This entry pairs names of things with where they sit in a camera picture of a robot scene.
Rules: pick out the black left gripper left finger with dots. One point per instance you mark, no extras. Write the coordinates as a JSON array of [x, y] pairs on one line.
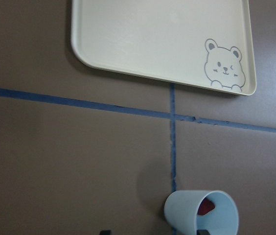
[[105, 232]]

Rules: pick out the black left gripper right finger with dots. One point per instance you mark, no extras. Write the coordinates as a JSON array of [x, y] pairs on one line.
[[202, 232]]

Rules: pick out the red strawberry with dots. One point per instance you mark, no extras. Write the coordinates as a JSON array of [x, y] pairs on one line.
[[205, 207]]

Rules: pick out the light blue plastic cup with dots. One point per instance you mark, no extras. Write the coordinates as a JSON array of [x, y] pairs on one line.
[[180, 211]]

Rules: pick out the cream bear tray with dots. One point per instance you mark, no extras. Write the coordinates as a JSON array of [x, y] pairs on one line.
[[201, 43]]

